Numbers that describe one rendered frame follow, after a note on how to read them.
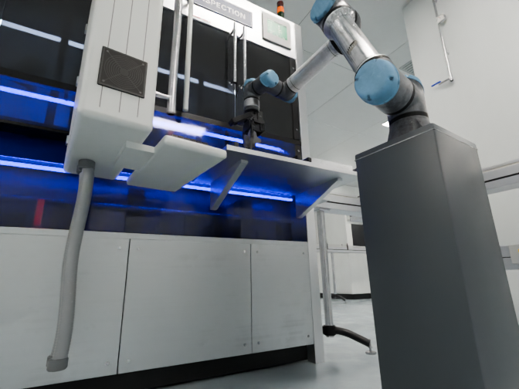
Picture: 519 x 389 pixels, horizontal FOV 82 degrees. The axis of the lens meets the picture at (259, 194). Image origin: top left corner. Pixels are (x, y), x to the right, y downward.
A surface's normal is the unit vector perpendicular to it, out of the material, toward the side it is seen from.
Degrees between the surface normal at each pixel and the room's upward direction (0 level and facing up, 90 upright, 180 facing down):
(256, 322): 90
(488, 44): 90
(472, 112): 90
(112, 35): 90
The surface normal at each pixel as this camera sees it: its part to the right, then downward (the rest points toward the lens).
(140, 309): 0.48, -0.25
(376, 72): -0.73, -0.05
